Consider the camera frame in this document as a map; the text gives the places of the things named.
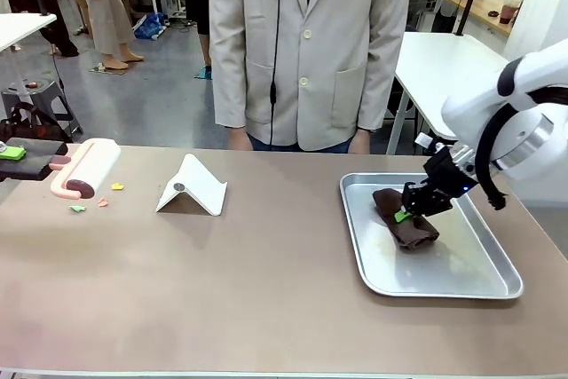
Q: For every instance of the pink paper scrap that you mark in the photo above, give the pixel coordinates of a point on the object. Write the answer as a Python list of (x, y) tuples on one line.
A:
[(103, 202)]

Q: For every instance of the green paper scrap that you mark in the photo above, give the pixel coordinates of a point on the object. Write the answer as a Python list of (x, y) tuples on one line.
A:
[(77, 208)]

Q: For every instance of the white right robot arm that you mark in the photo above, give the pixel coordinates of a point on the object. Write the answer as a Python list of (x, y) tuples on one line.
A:
[(523, 86)]

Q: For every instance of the large white side table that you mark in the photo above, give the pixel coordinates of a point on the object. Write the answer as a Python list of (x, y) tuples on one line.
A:
[(430, 68)]

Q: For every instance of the metal baking tray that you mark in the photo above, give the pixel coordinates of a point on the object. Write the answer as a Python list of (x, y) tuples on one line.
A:
[(444, 272)]

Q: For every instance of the person left hand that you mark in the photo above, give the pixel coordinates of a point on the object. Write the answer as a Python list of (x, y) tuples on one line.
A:
[(360, 143)]

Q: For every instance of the black and red bag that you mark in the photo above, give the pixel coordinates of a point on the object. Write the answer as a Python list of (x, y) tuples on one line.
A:
[(31, 123)]

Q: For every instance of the small white side table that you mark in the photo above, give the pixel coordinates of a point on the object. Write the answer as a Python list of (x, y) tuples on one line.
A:
[(22, 28)]

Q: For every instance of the brown cup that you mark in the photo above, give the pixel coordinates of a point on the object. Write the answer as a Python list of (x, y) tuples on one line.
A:
[(508, 13)]

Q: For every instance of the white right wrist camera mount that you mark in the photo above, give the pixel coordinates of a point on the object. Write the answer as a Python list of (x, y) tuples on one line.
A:
[(426, 140)]

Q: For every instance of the wooden workbench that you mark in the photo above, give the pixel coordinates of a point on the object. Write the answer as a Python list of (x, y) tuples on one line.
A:
[(483, 13)]

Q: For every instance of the bystander in black trousers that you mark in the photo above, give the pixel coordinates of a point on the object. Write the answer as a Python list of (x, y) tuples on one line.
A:
[(40, 6)]

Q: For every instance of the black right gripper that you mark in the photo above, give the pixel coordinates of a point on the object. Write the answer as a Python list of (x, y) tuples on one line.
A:
[(450, 172)]

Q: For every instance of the small dark bowl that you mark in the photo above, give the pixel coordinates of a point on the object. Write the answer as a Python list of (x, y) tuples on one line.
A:
[(492, 13)]

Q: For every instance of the person left forearm beige sleeve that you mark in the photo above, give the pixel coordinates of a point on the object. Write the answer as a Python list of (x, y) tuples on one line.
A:
[(381, 86)]

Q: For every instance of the person right hand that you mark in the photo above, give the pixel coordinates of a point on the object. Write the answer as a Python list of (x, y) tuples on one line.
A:
[(239, 139)]

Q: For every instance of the yellow paper scrap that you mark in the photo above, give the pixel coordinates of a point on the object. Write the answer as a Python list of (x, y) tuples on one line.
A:
[(117, 185)]

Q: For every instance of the person in beige jacket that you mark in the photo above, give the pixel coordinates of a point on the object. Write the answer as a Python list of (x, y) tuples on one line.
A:
[(310, 64)]

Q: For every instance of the brown cloth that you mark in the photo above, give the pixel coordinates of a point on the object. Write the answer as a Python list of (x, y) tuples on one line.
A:
[(412, 232)]

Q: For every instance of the white folded roller stand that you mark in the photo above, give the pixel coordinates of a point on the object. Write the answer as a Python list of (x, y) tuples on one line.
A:
[(195, 188)]

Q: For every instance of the blue plastic bag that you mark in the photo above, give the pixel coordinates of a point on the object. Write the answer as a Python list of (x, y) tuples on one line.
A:
[(148, 26)]

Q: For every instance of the pink lint roller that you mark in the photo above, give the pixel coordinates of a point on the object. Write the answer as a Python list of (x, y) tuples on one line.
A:
[(93, 166)]

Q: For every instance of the grey step stool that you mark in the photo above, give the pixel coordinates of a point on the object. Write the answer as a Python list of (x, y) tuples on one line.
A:
[(53, 99)]

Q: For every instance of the person right forearm beige sleeve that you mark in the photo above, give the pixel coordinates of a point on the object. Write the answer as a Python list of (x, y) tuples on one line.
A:
[(228, 86)]

